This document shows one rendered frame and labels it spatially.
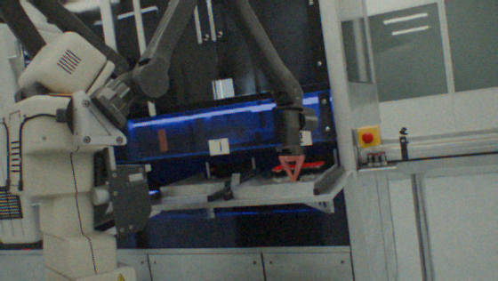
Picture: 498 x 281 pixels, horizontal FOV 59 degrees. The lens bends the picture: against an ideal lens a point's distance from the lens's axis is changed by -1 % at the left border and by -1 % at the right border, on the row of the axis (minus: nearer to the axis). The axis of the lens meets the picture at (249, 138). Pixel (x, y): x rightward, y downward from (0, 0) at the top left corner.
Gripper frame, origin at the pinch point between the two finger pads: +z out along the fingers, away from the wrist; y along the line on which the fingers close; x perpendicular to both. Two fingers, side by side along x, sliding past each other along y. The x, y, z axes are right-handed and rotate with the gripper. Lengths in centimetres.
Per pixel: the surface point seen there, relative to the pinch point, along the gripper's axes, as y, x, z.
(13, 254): 44, 168, 30
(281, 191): 0.0, 3.9, 3.7
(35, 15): -8, 95, -67
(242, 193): 0.2, 16.7, 3.6
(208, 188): 11.2, 34.2, 1.2
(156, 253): 43, 78, 28
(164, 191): 11, 52, 2
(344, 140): 34.6, -9.6, -13.4
